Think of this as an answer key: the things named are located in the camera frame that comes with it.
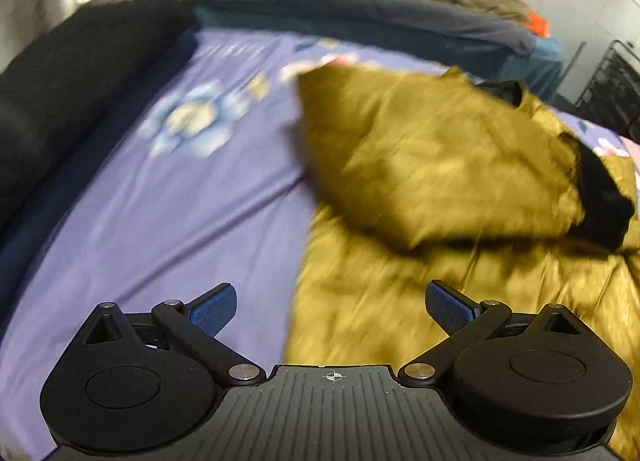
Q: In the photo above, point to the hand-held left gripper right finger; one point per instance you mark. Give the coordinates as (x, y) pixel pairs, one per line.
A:
(450, 308)

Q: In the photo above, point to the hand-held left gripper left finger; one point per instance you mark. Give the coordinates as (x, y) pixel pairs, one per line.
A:
(212, 311)

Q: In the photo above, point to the mustard yellow jacket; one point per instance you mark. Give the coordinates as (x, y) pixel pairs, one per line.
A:
(425, 176)

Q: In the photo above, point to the purple floral bed sheet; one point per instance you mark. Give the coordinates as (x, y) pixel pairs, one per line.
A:
(175, 221)

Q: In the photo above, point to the navy blue blanket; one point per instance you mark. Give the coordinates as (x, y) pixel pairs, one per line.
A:
(30, 251)

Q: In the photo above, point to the black cushion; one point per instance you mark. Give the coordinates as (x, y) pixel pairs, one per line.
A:
(75, 81)

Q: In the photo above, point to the orange cloth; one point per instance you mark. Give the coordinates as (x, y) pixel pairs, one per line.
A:
(537, 23)

